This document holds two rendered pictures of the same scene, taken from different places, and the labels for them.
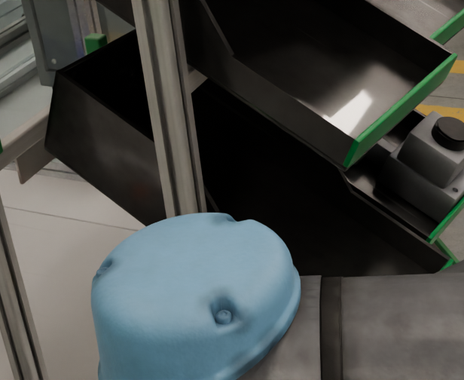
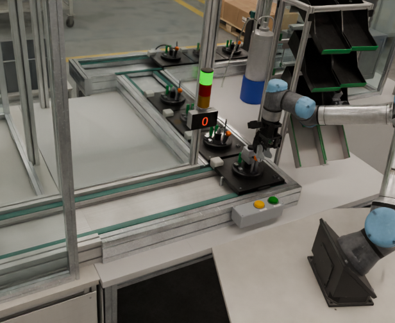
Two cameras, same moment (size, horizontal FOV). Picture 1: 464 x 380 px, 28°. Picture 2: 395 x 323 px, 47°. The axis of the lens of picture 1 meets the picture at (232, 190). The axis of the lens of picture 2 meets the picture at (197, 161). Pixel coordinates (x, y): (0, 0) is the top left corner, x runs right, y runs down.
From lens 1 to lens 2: 1.45 m
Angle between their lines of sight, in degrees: 25
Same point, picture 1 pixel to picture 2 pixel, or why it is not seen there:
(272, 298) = (282, 86)
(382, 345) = (289, 95)
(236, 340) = (277, 88)
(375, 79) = (327, 85)
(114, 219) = not seen: hidden behind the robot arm
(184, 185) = (292, 87)
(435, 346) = (293, 97)
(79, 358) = not seen: hidden behind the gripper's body
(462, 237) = not seen: outside the picture
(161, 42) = (297, 66)
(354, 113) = (319, 87)
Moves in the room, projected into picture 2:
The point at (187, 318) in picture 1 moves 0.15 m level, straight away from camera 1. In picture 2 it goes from (274, 84) to (286, 72)
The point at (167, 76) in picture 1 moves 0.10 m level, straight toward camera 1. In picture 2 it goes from (296, 71) to (288, 78)
